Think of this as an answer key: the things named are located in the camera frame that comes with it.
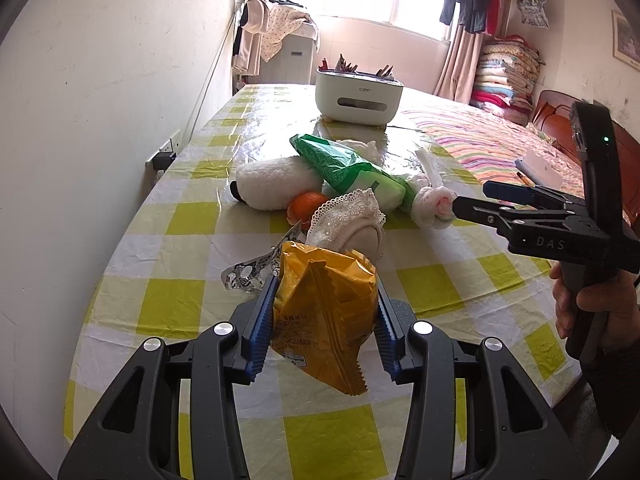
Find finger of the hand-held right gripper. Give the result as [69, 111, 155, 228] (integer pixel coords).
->
[452, 195, 538, 233]
[482, 180, 586, 211]

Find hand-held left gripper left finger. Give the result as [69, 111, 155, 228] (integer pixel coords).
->
[57, 274, 281, 480]

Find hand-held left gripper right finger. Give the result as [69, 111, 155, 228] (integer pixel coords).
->
[375, 284, 583, 480]

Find white knotted plastic bag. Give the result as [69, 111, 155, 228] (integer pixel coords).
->
[412, 147, 458, 228]

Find yellow snack packet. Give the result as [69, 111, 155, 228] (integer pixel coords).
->
[270, 241, 379, 395]

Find orange peel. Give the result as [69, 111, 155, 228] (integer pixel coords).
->
[286, 191, 332, 226]

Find person's right hand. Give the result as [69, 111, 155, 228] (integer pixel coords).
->
[549, 262, 640, 357]

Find bed with striped sheet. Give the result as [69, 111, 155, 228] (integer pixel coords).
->
[387, 95, 640, 261]

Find silver foil wrapper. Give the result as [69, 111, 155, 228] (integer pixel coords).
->
[221, 225, 306, 292]

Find wooden bed headboard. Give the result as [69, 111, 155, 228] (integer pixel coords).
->
[531, 90, 640, 201]

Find stack of folded quilts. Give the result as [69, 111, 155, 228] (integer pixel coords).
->
[470, 35, 543, 126]

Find white lace cloth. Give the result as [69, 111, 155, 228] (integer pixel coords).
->
[306, 187, 387, 261]

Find pink curtain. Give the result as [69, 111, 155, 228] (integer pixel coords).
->
[435, 25, 483, 103]

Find yellow checked tablecloth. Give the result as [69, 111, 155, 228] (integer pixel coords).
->
[62, 82, 596, 480]

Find green plastic packet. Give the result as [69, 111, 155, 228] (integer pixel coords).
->
[290, 133, 418, 213]

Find white plush toy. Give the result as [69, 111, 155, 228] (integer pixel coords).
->
[232, 156, 326, 211]

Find white desk organizer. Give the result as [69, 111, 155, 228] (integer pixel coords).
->
[315, 69, 403, 124]

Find bunch of pens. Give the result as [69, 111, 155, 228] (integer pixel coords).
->
[320, 53, 396, 81]

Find white appliance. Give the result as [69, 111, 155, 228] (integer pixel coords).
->
[260, 30, 321, 86]

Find dotted white cloth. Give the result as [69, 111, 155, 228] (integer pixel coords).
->
[257, 4, 321, 63]

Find white draped clothes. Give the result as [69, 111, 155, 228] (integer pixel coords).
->
[232, 0, 271, 76]

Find framed wall picture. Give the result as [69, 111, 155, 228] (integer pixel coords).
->
[611, 10, 640, 72]

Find white wall socket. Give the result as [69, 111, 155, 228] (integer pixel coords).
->
[145, 130, 182, 171]

